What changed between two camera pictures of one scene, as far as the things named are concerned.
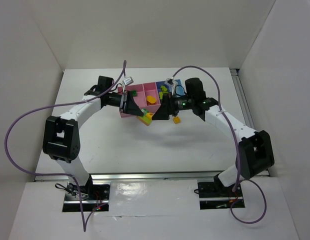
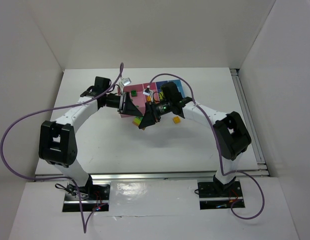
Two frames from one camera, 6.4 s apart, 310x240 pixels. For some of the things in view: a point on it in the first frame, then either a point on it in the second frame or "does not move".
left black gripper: [123, 101] does not move
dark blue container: [160, 83] does not move
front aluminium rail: [134, 177] does not move
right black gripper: [170, 106] to [154, 114]
